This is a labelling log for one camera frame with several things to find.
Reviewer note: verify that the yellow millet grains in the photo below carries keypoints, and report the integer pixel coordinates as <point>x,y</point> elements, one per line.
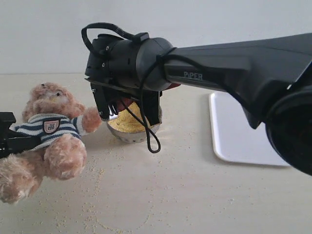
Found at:
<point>126,122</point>

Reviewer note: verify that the steel bowl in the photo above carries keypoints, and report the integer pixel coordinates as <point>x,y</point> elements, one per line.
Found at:
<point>132,137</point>

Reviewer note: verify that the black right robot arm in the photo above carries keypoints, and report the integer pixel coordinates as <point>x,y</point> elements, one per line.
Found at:
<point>270,78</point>

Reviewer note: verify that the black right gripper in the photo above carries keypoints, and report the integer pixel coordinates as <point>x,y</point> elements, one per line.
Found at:
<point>109,88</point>

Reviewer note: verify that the brown teddy bear striped sweater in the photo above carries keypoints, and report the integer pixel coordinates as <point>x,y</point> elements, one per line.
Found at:
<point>59,120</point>

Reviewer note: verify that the white plastic tray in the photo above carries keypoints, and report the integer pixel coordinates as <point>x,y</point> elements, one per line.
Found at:
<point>233,139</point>

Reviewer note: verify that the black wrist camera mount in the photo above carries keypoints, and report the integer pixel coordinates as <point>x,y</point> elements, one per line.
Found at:
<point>151,106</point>

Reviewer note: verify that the dark red wooden spoon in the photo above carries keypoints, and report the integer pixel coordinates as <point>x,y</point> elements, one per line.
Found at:
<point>123,102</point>

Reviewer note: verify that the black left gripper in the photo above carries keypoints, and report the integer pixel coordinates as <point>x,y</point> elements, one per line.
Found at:
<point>14,142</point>

